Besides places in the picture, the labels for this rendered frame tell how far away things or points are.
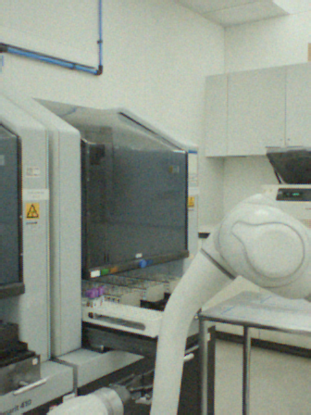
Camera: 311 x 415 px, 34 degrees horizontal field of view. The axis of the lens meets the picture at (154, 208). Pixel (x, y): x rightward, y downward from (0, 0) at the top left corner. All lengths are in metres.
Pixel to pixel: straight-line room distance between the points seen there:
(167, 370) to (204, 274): 0.21
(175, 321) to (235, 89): 3.42
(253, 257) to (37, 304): 0.85
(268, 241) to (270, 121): 3.37
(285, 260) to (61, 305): 0.91
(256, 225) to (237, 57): 4.00
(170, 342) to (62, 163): 0.71
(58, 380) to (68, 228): 0.45
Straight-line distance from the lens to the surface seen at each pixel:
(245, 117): 4.28
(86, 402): 1.20
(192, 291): 1.08
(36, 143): 1.50
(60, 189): 1.56
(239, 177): 4.65
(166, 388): 1.10
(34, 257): 1.51
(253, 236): 0.85
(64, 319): 1.62
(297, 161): 4.04
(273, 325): 1.70
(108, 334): 1.63
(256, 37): 4.76
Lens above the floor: 1.28
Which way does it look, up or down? 3 degrees down
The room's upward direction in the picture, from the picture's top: straight up
